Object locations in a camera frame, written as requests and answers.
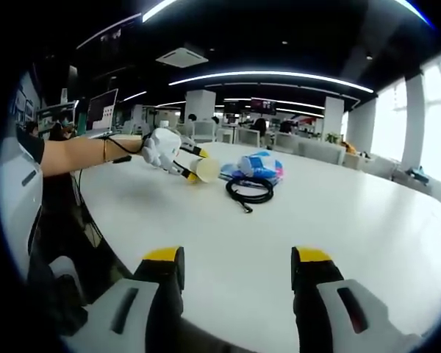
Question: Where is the teal item on sill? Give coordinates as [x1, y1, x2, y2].
[407, 165, 433, 183]

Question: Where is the narrow bright window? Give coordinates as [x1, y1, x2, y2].
[370, 79, 408, 163]

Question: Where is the blue tissue pack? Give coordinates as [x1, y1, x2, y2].
[220, 151, 287, 183]

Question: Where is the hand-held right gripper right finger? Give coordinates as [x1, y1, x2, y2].
[290, 245, 423, 353]

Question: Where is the curved ceiling light strip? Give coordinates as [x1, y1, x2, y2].
[142, 0, 177, 23]

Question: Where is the large bright window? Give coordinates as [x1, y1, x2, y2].
[420, 51, 441, 181]

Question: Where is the white paper cup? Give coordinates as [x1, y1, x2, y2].
[188, 157, 221, 184]

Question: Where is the person's black sleeve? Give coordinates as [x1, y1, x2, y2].
[16, 127, 46, 165]

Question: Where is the hanging display screen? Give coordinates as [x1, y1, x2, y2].
[250, 97, 277, 115]

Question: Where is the white bench partition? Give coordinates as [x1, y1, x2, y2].
[297, 140, 346, 165]

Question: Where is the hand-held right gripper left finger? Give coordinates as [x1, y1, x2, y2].
[62, 245, 187, 353]

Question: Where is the green upright panel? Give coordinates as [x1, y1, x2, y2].
[76, 99, 88, 137]

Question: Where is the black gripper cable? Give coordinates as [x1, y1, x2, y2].
[104, 135, 150, 165]

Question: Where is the white laptop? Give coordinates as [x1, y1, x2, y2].
[85, 88, 120, 140]

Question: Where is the white table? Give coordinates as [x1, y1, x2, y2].
[71, 141, 441, 353]

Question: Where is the ceiling air conditioner vent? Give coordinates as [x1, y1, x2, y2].
[154, 46, 209, 69]

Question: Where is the long ceiling light strip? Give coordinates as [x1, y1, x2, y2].
[168, 71, 375, 94]

